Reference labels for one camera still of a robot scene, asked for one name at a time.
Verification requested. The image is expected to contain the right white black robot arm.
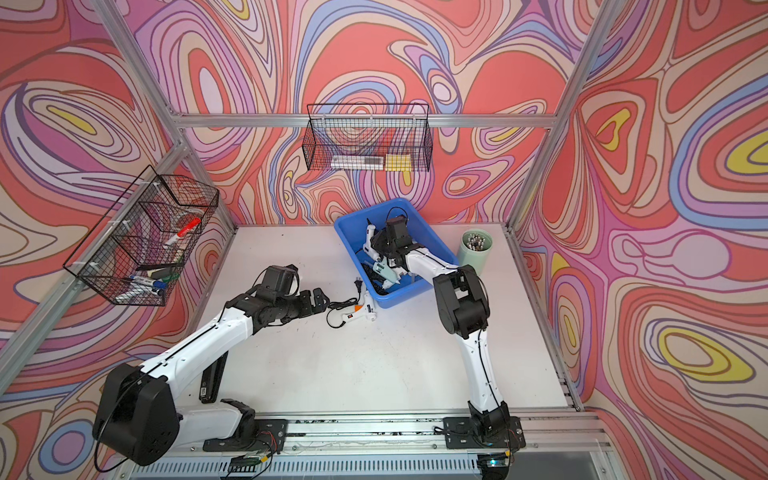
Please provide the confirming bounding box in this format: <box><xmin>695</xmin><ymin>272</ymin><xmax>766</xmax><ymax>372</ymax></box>
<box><xmin>363</xmin><ymin>215</ymin><xmax>514</xmax><ymax>448</ymax></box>

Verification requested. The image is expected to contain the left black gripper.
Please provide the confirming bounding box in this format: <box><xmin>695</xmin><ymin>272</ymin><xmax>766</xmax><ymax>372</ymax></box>
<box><xmin>273</xmin><ymin>285</ymin><xmax>331</xmax><ymax>323</ymax></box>

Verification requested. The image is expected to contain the black wire basket back wall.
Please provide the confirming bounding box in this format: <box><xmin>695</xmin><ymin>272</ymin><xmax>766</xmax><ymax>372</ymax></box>
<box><xmin>302</xmin><ymin>101</ymin><xmax>433</xmax><ymax>172</ymax></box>

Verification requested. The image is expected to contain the blue marker pen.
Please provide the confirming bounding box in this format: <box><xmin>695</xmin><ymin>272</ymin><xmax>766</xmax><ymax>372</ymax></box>
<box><xmin>128</xmin><ymin>276</ymin><xmax>167</xmax><ymax>290</ymax></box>

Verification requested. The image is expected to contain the white box in basket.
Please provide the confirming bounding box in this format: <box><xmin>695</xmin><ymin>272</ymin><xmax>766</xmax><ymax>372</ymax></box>
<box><xmin>331</xmin><ymin>155</ymin><xmax>384</xmax><ymax>171</ymax></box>

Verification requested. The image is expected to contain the red marker pen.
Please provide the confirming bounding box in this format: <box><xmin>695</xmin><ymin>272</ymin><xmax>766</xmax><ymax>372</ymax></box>
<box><xmin>163</xmin><ymin>217</ymin><xmax>201</xmax><ymax>248</ymax></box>

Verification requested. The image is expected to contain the black wire basket wall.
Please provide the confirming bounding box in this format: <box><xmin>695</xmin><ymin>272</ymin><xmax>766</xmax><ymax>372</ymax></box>
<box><xmin>302</xmin><ymin>101</ymin><xmax>433</xmax><ymax>172</ymax></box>
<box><xmin>63</xmin><ymin>166</ymin><xmax>220</xmax><ymax>307</ymax></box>

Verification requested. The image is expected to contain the green cylindrical holder cup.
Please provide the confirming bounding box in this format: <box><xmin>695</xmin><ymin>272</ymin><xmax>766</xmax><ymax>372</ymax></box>
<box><xmin>457</xmin><ymin>229</ymin><xmax>493</xmax><ymax>275</ymax></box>

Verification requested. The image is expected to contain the green marker pen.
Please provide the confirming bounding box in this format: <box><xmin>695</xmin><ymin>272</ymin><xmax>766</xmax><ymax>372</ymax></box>
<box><xmin>158</xmin><ymin>273</ymin><xmax>181</xmax><ymax>283</ymax></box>

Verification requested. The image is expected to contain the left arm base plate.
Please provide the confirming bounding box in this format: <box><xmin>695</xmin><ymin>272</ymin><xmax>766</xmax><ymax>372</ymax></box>
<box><xmin>203</xmin><ymin>419</ymin><xmax>288</xmax><ymax>453</ymax></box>

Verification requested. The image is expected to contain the white glue gun with switch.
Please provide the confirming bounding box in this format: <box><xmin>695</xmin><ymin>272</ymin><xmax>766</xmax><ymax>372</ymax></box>
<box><xmin>362</xmin><ymin>223</ymin><xmax>381</xmax><ymax>262</ymax></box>

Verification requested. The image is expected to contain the blue plastic storage box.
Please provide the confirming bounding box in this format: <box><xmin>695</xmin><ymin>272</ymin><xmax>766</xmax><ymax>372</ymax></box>
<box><xmin>334</xmin><ymin>199</ymin><xmax>457</xmax><ymax>309</ymax></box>

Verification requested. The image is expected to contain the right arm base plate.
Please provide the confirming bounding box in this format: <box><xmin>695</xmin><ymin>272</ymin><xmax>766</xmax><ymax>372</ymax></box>
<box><xmin>433</xmin><ymin>416</ymin><xmax>527</xmax><ymax>453</ymax></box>

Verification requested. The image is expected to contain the yellow box in basket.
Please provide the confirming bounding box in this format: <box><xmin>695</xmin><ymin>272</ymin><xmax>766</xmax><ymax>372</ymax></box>
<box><xmin>384</xmin><ymin>154</ymin><xmax>413</xmax><ymax>172</ymax></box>

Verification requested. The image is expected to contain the black wire basket left wall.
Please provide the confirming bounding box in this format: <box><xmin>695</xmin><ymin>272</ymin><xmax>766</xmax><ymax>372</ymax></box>
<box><xmin>63</xmin><ymin>166</ymin><xmax>220</xmax><ymax>307</ymax></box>

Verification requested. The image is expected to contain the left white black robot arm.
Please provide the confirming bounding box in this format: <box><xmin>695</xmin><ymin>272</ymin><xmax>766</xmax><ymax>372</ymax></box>
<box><xmin>92</xmin><ymin>264</ymin><xmax>330</xmax><ymax>466</ymax></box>

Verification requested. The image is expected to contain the white orange glue gun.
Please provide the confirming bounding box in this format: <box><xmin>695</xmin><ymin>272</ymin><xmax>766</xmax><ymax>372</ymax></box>
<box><xmin>326</xmin><ymin>279</ymin><xmax>377</xmax><ymax>330</ymax></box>

